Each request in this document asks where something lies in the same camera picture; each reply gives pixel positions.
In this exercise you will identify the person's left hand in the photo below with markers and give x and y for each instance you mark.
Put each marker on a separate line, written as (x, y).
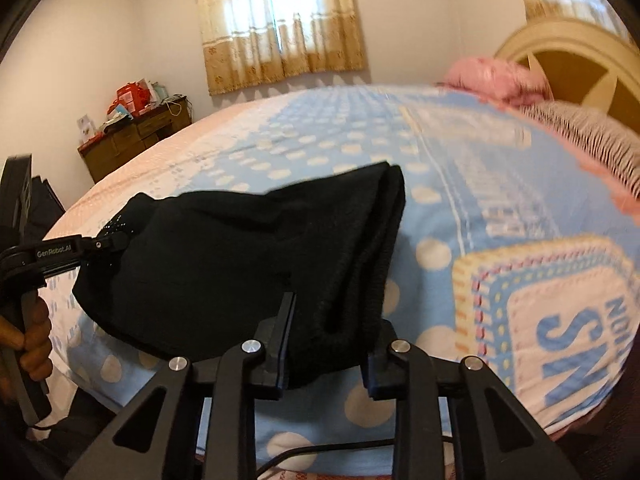
(36, 340)

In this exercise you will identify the black pants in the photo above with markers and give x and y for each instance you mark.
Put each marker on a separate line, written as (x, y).
(225, 260)

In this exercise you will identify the black folding chair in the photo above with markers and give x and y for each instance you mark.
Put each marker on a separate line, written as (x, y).
(47, 205)

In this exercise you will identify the brown wooden desk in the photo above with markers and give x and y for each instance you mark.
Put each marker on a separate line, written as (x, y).
(130, 140)

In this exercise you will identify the pile of red bags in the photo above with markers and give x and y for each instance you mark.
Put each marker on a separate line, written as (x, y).
(137, 100)

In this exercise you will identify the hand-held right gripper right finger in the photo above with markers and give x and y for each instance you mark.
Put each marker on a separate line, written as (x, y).
(380, 366)

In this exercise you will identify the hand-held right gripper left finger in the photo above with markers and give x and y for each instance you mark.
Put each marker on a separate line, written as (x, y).
(281, 342)

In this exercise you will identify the cream wooden headboard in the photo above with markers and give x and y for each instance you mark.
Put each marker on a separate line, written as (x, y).
(575, 55)

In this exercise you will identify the white card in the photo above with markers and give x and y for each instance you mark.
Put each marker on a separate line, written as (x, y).
(85, 128)

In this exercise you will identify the pink pillow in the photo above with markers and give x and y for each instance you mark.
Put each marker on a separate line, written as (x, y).
(490, 77)

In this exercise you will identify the bed with printed sheet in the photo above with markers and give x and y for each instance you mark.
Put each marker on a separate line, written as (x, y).
(450, 170)

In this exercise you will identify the striped pillow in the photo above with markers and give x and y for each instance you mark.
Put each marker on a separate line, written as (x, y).
(590, 132)

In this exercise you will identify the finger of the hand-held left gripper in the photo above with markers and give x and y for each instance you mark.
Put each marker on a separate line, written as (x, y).
(55, 255)

